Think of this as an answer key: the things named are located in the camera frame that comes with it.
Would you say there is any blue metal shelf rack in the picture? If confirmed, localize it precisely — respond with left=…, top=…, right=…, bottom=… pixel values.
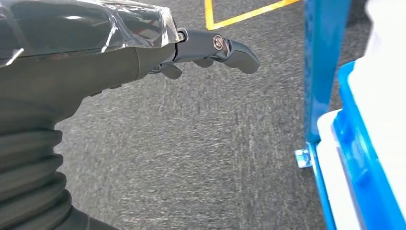
left=294, top=0, right=353, bottom=230

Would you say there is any white plastic bin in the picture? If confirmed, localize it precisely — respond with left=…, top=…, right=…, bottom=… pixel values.
left=347, top=0, right=406, bottom=219
left=316, top=109, right=361, bottom=230

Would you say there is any blue plastic bin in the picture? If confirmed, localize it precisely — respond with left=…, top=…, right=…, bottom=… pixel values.
left=331, top=60, right=406, bottom=230

